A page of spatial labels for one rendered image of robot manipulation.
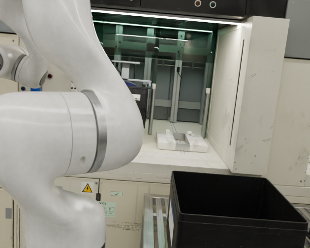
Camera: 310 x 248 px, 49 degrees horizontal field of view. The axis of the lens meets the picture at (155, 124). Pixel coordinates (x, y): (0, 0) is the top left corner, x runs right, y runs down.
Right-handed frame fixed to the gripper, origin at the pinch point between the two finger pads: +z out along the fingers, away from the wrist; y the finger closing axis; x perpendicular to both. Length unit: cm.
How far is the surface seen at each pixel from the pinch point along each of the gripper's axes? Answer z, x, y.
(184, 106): 91, -23, 62
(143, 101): 28.1, -14.3, 37.0
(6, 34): 2.5, 7.6, -10.0
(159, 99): 92, -21, 47
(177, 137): 42, -32, 55
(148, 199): -5, -44, 42
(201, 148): 22, -32, 63
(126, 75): 36.4, -4.4, 28.5
